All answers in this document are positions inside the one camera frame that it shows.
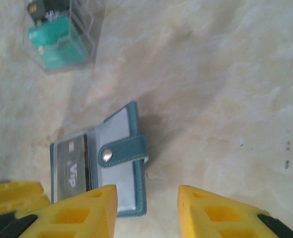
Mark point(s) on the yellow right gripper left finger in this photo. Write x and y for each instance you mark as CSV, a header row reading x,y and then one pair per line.
x,y
99,223

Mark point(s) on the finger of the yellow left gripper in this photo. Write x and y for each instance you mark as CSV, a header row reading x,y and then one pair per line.
x,y
12,189
12,207

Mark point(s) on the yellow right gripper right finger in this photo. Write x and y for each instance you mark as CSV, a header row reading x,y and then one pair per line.
x,y
193,223

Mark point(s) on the black VIP membership card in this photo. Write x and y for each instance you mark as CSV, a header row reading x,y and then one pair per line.
x,y
73,171

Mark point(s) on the blue leather card holder wallet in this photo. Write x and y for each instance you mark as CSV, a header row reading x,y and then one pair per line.
x,y
126,148

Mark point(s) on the green AION chip card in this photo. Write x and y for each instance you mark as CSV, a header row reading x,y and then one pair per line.
x,y
62,55

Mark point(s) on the clear acrylic card stand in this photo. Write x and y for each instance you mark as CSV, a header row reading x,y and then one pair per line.
x,y
93,24

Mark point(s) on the black card with gold chip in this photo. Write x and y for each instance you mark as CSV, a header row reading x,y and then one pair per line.
x,y
59,5

